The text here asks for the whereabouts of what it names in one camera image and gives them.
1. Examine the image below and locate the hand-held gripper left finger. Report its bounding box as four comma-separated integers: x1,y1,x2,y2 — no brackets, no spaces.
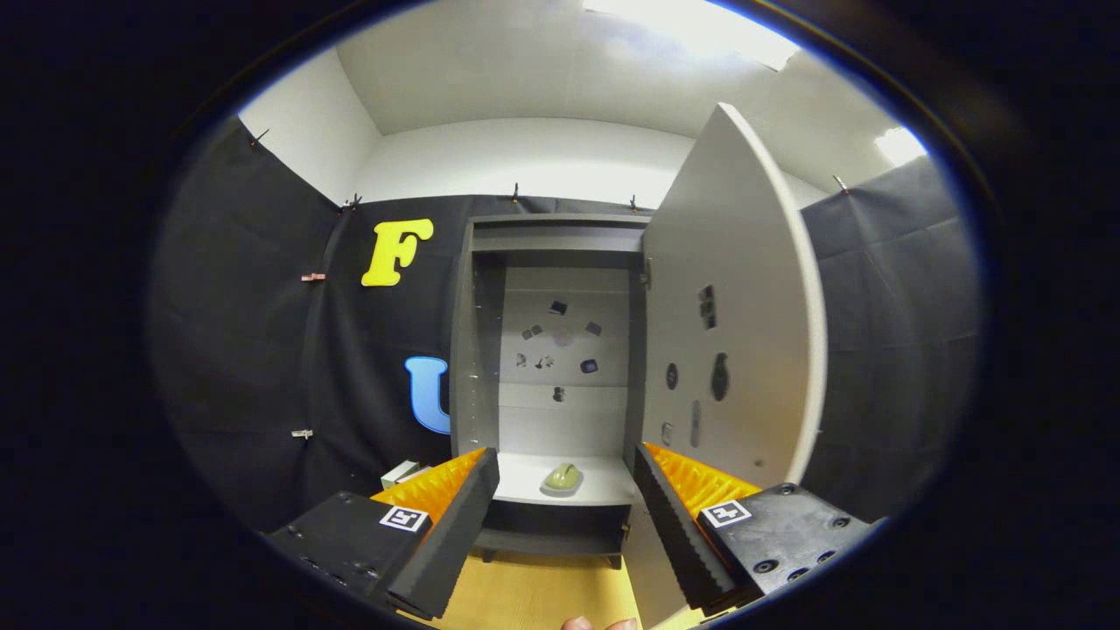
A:
262,446,501,622

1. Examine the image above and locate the grey cabinet shelf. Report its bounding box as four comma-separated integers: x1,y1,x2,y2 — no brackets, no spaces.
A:
493,452,640,507

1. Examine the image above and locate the beige cabinet door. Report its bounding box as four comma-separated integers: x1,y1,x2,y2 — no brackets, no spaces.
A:
623,102,828,630

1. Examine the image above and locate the small ceiling light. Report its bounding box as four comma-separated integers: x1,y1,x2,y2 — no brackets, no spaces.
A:
873,126,930,169

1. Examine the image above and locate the black backdrop cloth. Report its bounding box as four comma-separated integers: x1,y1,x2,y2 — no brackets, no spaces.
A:
149,114,981,561

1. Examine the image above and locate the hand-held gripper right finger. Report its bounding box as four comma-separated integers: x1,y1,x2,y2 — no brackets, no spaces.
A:
632,441,886,613

